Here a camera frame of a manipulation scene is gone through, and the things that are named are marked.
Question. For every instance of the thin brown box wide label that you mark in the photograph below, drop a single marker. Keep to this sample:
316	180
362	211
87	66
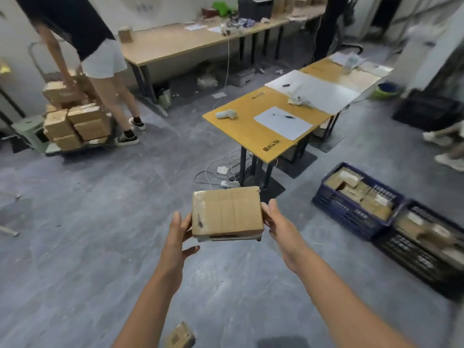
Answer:
381	200

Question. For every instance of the green plastic bowl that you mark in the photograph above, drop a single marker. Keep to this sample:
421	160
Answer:
386	94

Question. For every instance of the large white board sheet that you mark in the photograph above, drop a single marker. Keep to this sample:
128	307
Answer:
319	90

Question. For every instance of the blue plastic bowl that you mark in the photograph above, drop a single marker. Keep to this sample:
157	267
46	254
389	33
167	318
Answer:
388	86

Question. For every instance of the black storage crate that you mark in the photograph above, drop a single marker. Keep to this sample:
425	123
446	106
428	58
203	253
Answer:
424	112

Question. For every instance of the brown box square white label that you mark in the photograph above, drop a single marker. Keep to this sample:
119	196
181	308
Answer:
409	223

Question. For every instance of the blue plastic crate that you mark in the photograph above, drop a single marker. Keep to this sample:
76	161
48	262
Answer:
348	217

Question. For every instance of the person's right hand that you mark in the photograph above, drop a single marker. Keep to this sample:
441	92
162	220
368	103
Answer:
290	242

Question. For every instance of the clear plastic bag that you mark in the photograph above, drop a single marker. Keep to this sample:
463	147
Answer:
349	64

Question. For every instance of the person's left forearm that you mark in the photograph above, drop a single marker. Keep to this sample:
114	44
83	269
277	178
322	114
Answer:
145	315

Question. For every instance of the white crumpled paper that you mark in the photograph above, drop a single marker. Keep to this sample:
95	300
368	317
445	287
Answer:
222	169

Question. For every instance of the medium plain brown seamed box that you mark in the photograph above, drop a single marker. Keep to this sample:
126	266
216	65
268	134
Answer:
369	205

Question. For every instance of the white paper scrap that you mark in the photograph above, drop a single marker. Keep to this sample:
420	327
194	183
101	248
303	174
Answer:
219	95

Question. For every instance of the square brown box clear tape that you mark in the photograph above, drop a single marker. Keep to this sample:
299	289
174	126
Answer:
333	182

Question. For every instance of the green plastic stool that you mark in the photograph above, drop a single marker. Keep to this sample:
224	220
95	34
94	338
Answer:
29	134

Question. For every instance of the brown cardboard box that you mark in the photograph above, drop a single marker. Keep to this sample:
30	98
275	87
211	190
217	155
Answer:
125	35

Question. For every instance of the black machine case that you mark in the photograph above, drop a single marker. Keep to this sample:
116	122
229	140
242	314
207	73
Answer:
255	8

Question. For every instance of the white paper pad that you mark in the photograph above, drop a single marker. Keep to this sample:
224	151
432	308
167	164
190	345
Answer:
378	70

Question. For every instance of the person's right leg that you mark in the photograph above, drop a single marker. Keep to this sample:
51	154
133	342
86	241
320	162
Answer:
282	343

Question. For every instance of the small brown box square mark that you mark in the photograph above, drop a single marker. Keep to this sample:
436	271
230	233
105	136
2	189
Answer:
179	337

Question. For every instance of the brown box peeling white label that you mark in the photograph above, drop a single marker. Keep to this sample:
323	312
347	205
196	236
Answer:
349	176

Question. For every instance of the person's right forearm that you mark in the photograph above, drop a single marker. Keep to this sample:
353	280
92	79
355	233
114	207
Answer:
351	311

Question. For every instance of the tall brown box glossy tape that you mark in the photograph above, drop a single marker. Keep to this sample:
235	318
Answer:
363	188

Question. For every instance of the person's left hand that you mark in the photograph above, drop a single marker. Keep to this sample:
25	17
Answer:
174	257

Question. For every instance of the loose white paper sheets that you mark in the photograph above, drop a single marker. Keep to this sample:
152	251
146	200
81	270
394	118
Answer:
342	58

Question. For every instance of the black pen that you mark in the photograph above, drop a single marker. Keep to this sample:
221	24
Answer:
288	117

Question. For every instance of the crumpled green plastic bag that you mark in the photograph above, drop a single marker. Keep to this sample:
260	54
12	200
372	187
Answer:
223	8

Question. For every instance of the black plastic crate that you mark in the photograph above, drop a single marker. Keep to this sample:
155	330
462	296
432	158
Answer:
409	253

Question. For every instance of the small brown box amber tape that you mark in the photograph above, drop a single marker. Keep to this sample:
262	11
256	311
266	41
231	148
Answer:
382	213

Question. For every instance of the brown box round hole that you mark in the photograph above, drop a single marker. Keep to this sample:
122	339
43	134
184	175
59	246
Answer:
351	194

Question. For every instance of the small white oblong object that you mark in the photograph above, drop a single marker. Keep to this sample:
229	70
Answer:
226	114

